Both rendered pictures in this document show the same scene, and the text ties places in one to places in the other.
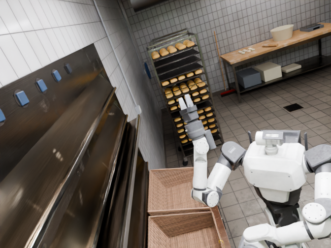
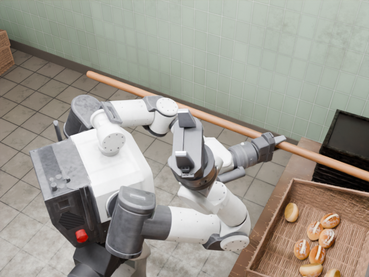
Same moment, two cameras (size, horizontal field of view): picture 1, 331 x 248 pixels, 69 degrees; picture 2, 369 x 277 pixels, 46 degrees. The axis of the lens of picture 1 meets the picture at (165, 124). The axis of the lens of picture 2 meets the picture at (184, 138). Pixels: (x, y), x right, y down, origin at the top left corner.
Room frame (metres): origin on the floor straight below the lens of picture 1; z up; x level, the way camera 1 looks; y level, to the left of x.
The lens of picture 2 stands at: (1.64, 0.10, 2.28)
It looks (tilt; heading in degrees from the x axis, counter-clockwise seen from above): 44 degrees down; 204
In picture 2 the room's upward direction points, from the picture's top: straight up
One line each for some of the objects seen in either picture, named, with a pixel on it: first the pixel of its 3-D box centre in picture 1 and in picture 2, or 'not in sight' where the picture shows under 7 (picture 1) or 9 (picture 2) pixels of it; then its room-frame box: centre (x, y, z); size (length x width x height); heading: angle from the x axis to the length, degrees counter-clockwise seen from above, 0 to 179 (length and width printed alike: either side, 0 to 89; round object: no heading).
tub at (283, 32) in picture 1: (281, 33); not in sight; (4.84, -2.86, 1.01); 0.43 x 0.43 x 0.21
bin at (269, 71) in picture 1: (267, 71); not in sight; (4.80, -2.42, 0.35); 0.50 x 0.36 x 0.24; 176
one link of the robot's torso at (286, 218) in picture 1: (276, 199); (105, 249); (1.02, -0.46, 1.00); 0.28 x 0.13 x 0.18; 174
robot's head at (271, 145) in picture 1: (268, 140); (108, 133); (0.93, -0.43, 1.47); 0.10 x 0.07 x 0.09; 49
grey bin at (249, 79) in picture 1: (248, 77); not in sight; (4.84, -2.00, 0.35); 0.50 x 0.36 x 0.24; 174
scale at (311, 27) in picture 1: (311, 27); not in sight; (4.75, -3.42, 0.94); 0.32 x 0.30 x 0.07; 175
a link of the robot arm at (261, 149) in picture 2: not in sight; (254, 151); (0.57, -0.10, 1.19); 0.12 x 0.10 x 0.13; 139
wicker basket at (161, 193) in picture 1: (178, 192); not in sight; (1.69, 0.10, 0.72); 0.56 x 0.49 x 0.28; 173
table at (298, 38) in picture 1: (280, 62); not in sight; (4.77, -2.70, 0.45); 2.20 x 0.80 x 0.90; 85
